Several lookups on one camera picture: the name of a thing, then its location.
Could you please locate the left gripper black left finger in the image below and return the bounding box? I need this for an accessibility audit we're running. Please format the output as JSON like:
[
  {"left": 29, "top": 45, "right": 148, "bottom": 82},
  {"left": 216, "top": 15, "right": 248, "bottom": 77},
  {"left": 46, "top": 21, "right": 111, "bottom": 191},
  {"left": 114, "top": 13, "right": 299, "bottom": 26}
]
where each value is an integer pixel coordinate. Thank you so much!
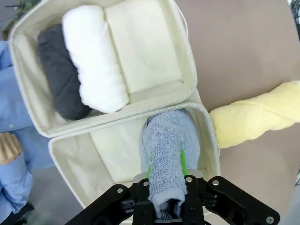
[{"left": 61, "top": 151, "right": 154, "bottom": 225}]

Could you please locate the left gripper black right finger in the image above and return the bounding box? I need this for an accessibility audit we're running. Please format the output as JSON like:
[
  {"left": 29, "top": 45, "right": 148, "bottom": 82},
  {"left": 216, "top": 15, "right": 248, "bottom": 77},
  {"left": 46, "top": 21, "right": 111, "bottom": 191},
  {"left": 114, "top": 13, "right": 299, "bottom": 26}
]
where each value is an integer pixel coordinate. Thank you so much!
[{"left": 179, "top": 150, "right": 281, "bottom": 225}]

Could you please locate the light blue towel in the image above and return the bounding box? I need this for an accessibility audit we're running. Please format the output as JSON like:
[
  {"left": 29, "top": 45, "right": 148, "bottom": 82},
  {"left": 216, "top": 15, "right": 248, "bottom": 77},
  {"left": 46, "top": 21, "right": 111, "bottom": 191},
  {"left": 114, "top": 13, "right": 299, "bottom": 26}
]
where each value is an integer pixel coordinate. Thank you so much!
[{"left": 139, "top": 109, "right": 202, "bottom": 218}]

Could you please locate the dark grey towel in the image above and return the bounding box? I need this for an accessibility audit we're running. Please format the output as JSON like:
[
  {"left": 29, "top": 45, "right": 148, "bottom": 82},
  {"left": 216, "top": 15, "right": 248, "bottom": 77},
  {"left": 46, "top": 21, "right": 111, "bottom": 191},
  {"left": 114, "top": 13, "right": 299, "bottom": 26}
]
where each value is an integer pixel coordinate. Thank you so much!
[{"left": 37, "top": 24, "right": 92, "bottom": 120}]

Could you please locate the white towel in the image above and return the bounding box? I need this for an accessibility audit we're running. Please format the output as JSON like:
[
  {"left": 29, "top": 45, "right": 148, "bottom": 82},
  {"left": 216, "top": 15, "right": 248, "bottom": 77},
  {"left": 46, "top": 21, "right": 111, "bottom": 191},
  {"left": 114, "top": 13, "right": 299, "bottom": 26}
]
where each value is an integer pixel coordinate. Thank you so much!
[{"left": 62, "top": 6, "right": 129, "bottom": 113}]

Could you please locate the person's right forearm blue sleeve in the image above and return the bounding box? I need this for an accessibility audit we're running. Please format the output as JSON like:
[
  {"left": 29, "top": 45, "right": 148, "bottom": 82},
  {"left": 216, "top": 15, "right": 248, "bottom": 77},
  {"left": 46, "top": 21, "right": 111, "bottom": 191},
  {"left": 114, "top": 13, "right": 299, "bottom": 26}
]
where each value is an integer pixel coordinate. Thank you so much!
[{"left": 0, "top": 153, "right": 33, "bottom": 208}]

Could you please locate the person's right hand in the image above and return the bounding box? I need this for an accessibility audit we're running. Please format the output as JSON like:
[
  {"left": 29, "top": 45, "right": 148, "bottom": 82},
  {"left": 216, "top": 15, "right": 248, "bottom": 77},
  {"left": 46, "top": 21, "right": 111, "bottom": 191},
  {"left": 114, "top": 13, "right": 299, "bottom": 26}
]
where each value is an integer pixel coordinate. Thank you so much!
[{"left": 0, "top": 132, "right": 23, "bottom": 166}]

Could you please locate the cream fabric storage bin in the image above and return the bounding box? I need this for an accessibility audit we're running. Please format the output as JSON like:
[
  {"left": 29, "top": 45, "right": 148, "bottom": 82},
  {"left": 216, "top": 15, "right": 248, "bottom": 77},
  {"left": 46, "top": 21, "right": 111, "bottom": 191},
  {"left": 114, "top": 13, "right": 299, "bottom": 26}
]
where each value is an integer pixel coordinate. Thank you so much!
[
  {"left": 9, "top": 0, "right": 198, "bottom": 138},
  {"left": 48, "top": 102, "right": 222, "bottom": 225}
]

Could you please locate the yellow rolled towel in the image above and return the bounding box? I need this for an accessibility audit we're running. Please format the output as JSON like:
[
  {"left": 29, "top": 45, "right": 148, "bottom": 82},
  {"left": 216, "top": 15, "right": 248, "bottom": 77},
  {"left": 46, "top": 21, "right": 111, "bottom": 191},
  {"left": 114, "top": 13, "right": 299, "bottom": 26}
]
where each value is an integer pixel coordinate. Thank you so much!
[{"left": 208, "top": 80, "right": 300, "bottom": 150}]

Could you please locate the person in blue shirt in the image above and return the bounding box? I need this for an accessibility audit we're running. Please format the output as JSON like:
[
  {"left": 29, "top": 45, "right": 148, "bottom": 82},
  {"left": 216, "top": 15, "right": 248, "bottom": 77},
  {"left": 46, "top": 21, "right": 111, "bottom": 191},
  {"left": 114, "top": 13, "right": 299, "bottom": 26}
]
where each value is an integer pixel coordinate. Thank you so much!
[{"left": 0, "top": 41, "right": 56, "bottom": 169}]

